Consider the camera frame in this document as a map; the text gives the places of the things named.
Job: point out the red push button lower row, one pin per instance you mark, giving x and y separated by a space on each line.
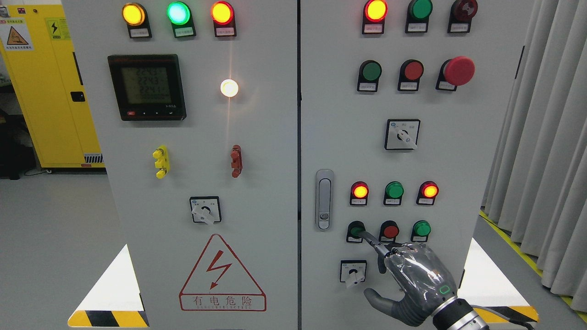
389 231

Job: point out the red indicator light lower right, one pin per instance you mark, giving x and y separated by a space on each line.
427 193

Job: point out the right cabinet door panel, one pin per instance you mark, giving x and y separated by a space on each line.
344 130

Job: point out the red indicator light top right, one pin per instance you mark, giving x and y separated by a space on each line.
374 15

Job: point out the white lit indicator light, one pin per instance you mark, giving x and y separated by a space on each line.
229 88

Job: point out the red terminal connector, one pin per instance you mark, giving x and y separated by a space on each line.
236 161

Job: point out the black digital power meter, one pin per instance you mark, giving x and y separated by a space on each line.
148 87

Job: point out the red push button upper row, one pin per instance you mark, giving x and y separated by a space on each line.
409 75

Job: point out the green indicator light top right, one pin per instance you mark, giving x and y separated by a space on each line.
417 16

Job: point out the silver cabinet door handle lock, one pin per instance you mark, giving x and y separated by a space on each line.
323 198

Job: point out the left cabinet door panel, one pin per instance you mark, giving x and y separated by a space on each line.
259 208

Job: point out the yellow terminal connector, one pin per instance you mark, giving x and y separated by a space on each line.
161 157

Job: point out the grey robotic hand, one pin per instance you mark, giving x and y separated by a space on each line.
425 281

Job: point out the green indicator light top left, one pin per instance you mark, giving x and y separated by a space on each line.
180 16

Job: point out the lower rotary selector switch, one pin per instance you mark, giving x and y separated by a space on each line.
352 272

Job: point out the green push button lower right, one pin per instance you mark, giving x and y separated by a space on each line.
420 231

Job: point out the left door rotary selector switch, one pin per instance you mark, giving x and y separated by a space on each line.
206 209

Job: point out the cabinet door panel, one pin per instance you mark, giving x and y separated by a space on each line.
344 130
259 208

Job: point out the red indicator light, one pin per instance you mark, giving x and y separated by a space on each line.
374 15
427 193
359 193
223 19

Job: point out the grey curtain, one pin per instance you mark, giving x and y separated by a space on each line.
538 182

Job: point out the yellow safety storage cabinet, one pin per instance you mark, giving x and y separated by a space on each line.
37 48

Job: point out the red electric hazard warning sticker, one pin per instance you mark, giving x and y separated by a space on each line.
220 282

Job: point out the yellow indicator light top left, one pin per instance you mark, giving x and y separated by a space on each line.
137 21

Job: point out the red indicator light top left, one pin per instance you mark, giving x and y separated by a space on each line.
223 19

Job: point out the dark red buzzer light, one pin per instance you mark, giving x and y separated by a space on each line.
461 15

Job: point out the upper right rotary selector switch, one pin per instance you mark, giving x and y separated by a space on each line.
402 134

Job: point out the red push button row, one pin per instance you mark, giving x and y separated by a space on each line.
409 75
389 231

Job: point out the green indicator light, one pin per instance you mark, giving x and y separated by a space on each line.
393 194
180 16
417 16

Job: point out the green start push button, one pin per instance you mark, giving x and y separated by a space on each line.
353 232

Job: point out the green indicator light lower middle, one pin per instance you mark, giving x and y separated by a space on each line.
393 194

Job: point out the red indicator light lower left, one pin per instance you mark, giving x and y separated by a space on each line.
359 193

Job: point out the green push button upper row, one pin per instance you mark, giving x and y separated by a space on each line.
368 76

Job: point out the red mushroom emergency stop button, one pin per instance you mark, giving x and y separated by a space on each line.
455 72

